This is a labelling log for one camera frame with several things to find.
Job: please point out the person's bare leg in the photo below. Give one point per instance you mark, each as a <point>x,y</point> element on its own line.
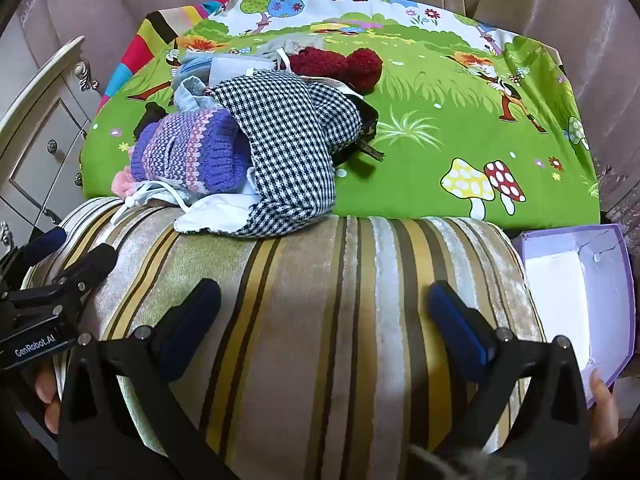
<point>605,415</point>

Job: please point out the pink fluffy cloth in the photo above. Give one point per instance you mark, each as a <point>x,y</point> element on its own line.
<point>122,185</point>

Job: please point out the blue zippered pouch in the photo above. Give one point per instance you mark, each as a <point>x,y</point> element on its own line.
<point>195,66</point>

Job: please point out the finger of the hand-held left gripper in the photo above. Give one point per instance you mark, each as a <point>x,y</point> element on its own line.
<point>92,265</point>
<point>45,247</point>

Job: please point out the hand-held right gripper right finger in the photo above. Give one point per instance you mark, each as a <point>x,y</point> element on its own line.
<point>457,330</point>

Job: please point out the purple cardboard box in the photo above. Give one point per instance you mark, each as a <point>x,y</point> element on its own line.
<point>555,285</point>

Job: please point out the green cartoon printed blanket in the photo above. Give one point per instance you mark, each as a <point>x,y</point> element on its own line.
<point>425,125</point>

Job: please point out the white ornate cabinet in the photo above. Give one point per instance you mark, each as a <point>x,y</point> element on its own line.
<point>40,150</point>

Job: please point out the purple knitted hat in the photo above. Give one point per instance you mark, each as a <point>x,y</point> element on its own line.
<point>190,150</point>

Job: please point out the white face mask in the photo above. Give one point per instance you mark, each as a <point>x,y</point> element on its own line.
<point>215,215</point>

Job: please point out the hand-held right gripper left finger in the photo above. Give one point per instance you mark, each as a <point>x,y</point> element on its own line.
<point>192,327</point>

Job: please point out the dark green fluffy knit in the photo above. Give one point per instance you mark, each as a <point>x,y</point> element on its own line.
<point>357,110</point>

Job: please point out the dark red knitted hat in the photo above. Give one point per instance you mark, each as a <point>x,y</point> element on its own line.
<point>340,67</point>

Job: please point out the white cloth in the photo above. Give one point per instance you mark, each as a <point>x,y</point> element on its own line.
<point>235,67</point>

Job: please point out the black white houndstooth scarf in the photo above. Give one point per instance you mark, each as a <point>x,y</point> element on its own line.
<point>285,160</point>

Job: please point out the person's left hand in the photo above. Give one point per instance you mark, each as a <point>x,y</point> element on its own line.
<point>49,390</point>

